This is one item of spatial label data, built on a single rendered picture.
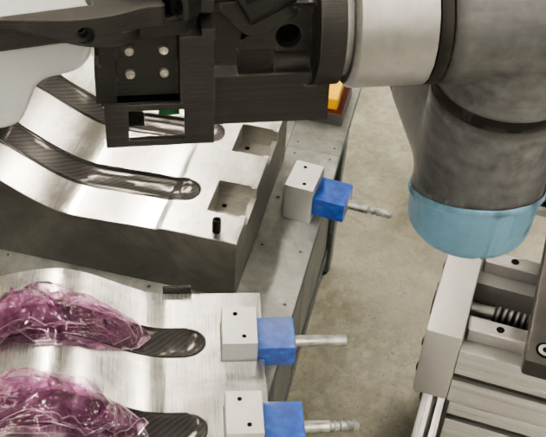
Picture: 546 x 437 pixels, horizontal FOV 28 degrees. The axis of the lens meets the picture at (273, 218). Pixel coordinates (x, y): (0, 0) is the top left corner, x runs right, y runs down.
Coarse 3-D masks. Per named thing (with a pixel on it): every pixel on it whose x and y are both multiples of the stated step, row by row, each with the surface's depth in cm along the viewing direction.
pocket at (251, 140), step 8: (248, 128) 134; (256, 128) 133; (264, 128) 133; (240, 136) 134; (248, 136) 135; (256, 136) 134; (264, 136) 134; (272, 136) 134; (240, 144) 135; (248, 144) 135; (256, 144) 135; (264, 144) 135; (272, 144) 133; (240, 152) 134; (248, 152) 134; (256, 152) 134; (264, 152) 134; (272, 152) 132
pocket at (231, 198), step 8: (224, 184) 126; (232, 184) 126; (240, 184) 125; (216, 192) 125; (224, 192) 127; (232, 192) 127; (240, 192) 126; (248, 192) 126; (256, 192) 125; (216, 200) 126; (224, 200) 127; (232, 200) 127; (240, 200) 127; (248, 200) 127; (208, 208) 123; (216, 208) 126; (224, 208) 126; (232, 208) 126; (240, 208) 126; (248, 208) 125; (240, 216) 125; (248, 216) 124
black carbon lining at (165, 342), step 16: (160, 336) 113; (176, 336) 114; (192, 336) 114; (144, 352) 111; (160, 352) 112; (176, 352) 112; (192, 352) 112; (144, 416) 105; (160, 416) 106; (176, 416) 106; (192, 416) 106; (160, 432) 105; (176, 432) 105; (192, 432) 105
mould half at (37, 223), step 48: (48, 96) 131; (0, 144) 123; (96, 144) 130; (192, 144) 131; (0, 192) 122; (48, 192) 123; (96, 192) 124; (0, 240) 127; (48, 240) 125; (96, 240) 123; (144, 240) 121; (192, 240) 120; (240, 240) 121; (192, 288) 125
